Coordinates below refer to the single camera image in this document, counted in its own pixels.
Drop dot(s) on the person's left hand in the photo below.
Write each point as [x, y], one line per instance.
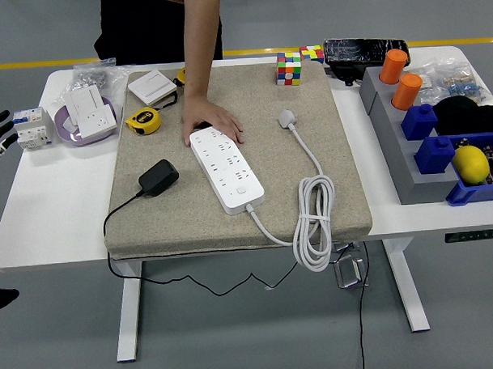
[211, 113]

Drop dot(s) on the white power strip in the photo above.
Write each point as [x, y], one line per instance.
[230, 173]

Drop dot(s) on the black power adapter plug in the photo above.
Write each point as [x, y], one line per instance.
[159, 177]

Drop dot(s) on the person's left forearm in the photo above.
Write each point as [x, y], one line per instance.
[199, 44]

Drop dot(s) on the person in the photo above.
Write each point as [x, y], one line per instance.
[144, 26]

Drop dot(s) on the yellow black tape measure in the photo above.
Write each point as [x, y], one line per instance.
[180, 75]

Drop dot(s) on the white circuit breaker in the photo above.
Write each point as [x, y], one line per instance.
[30, 131]

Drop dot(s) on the grey-brown mat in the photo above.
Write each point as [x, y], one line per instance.
[270, 159]

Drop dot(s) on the large colourful puzzle cube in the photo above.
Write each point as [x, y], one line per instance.
[289, 71]

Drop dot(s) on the purple bowl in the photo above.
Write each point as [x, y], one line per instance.
[66, 136]

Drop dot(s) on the white socket panel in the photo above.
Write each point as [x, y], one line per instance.
[96, 123]

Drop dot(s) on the plastic bag of screws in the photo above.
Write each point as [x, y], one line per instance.
[91, 78]

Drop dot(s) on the small colourful puzzle cube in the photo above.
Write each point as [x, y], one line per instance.
[311, 54]

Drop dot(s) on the black wrapped device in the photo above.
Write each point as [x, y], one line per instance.
[355, 51]

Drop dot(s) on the orange cylinder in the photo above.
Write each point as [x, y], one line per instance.
[406, 92]
[393, 66]

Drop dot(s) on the grey block holder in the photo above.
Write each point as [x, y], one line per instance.
[395, 159]

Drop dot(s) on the white table leg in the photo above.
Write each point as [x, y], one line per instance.
[408, 292]
[127, 318]

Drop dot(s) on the blue block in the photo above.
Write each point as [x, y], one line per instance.
[418, 123]
[433, 155]

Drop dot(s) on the clear acrylic stand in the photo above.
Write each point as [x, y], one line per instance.
[348, 272]

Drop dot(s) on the black cloth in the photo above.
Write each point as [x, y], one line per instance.
[458, 114]

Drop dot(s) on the plastic bag of parts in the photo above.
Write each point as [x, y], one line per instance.
[457, 82]

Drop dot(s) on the yellow lemon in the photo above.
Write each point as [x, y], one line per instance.
[470, 164]

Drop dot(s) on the blue plastic bin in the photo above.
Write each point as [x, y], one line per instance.
[473, 193]

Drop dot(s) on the black table control panel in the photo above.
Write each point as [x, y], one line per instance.
[475, 235]

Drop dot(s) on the white wall switch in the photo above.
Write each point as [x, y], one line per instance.
[152, 86]

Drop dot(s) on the white switch panel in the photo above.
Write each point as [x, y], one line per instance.
[83, 99]

